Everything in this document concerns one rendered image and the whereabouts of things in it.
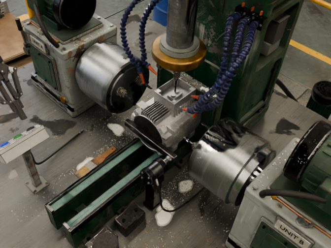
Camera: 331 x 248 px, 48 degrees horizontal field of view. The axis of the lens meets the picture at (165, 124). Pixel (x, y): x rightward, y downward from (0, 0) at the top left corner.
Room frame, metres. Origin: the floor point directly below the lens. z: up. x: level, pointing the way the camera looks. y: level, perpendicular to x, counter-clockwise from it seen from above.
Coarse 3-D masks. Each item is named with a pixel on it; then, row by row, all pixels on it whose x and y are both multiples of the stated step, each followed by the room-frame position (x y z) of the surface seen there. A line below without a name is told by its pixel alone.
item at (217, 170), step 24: (192, 144) 0.83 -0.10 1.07; (216, 144) 0.77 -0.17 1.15; (240, 144) 0.77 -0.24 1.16; (264, 144) 0.78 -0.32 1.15; (192, 168) 0.74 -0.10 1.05; (216, 168) 0.71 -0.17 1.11; (240, 168) 0.69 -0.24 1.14; (264, 168) 0.73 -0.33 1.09; (216, 192) 0.68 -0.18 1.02; (240, 192) 0.66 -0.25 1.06
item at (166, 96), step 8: (160, 88) 1.03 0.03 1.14; (168, 88) 1.06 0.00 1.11; (176, 88) 1.06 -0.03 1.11; (184, 88) 1.07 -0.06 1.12; (160, 96) 0.99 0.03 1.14; (168, 96) 1.01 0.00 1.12; (176, 96) 1.01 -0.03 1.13; (184, 96) 0.99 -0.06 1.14; (168, 104) 0.96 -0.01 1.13; (176, 104) 0.95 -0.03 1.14; (184, 104) 0.99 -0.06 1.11; (176, 112) 0.96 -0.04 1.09
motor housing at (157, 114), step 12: (156, 108) 0.96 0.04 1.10; (132, 120) 0.97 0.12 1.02; (144, 120) 1.00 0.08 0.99; (156, 120) 0.91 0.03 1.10; (168, 120) 0.93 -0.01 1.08; (180, 120) 0.95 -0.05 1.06; (156, 132) 0.98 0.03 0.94; (168, 132) 0.89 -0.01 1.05; (180, 132) 0.91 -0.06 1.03; (144, 144) 0.93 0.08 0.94; (168, 144) 0.87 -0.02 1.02
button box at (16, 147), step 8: (40, 128) 0.85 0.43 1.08; (24, 136) 0.80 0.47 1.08; (32, 136) 0.81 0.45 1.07; (40, 136) 0.83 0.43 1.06; (48, 136) 0.84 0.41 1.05; (8, 144) 0.77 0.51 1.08; (16, 144) 0.77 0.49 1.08; (24, 144) 0.78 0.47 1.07; (32, 144) 0.80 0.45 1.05; (0, 152) 0.73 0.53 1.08; (8, 152) 0.74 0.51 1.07; (16, 152) 0.75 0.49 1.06; (24, 152) 0.77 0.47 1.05; (0, 160) 0.74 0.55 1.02; (8, 160) 0.72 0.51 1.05
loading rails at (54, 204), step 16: (128, 144) 0.93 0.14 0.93; (112, 160) 0.85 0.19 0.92; (128, 160) 0.88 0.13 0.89; (144, 160) 0.95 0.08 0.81; (96, 176) 0.78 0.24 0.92; (112, 176) 0.82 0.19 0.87; (128, 176) 0.79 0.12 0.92; (64, 192) 0.69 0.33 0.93; (80, 192) 0.71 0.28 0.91; (96, 192) 0.75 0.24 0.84; (112, 192) 0.71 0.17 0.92; (128, 192) 0.74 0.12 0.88; (48, 208) 0.63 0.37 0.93; (64, 208) 0.65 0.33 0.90; (80, 208) 0.68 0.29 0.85; (96, 208) 0.64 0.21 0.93; (112, 208) 0.68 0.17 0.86; (64, 224) 0.57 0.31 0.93; (80, 224) 0.58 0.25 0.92; (96, 224) 0.62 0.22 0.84; (80, 240) 0.57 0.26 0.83
